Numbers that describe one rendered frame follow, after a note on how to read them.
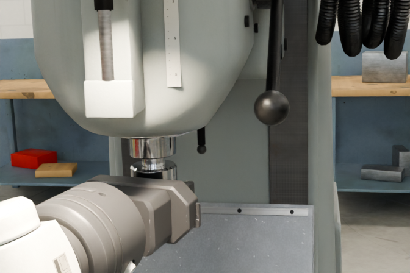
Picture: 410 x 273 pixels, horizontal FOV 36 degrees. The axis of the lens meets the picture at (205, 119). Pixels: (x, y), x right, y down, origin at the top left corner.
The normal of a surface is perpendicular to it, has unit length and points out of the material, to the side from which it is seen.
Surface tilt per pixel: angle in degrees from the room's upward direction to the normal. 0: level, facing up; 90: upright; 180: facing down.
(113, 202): 37
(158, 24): 90
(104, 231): 61
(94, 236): 67
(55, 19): 90
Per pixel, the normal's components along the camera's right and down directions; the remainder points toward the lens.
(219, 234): -0.15, -0.28
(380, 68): -0.36, 0.18
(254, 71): -0.14, 0.61
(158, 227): 0.93, 0.04
